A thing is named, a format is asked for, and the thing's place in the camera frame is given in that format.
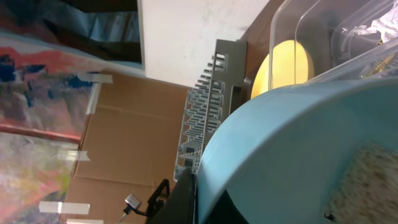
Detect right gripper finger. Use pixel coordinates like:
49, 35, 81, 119
152, 168, 196, 224

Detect light blue bowl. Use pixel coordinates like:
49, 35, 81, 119
197, 78, 397, 223

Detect rice food scraps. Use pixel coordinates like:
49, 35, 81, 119
323, 142, 397, 224

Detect yellow green snack wrapper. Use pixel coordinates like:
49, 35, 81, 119
360, 54, 397, 79

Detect white paper napkin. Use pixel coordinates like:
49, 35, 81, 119
349, 7, 397, 43

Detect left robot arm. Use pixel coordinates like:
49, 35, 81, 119
117, 179, 170, 224

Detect grey plastic dishwasher rack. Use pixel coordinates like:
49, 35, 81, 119
174, 39, 248, 182

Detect clear plastic waste bin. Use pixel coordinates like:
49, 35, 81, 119
269, 0, 397, 83

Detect brown cardboard box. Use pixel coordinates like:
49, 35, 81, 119
61, 73, 188, 223

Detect colourful painted sheet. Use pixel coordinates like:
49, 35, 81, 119
0, 27, 103, 224

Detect yellow round plate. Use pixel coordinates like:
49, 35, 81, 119
251, 40, 315, 99

